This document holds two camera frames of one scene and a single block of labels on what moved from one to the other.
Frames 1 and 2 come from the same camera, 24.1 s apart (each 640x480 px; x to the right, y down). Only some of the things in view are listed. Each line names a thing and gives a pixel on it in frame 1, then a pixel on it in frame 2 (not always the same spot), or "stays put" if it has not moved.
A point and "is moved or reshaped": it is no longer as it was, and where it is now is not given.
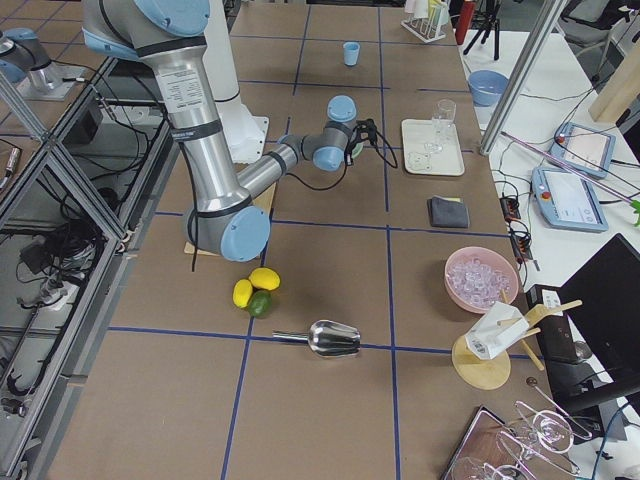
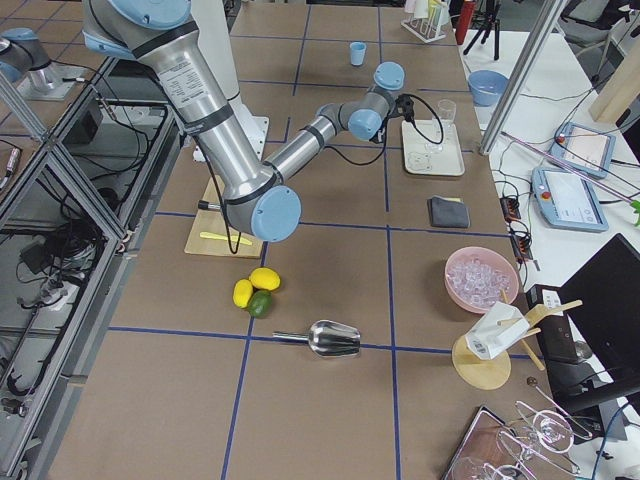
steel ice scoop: (328, 338) stays put
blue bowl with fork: (487, 87) stays put
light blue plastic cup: (351, 51) is moved or reshaped
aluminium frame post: (522, 77) stays put
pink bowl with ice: (476, 278) stays put
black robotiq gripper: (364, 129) to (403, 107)
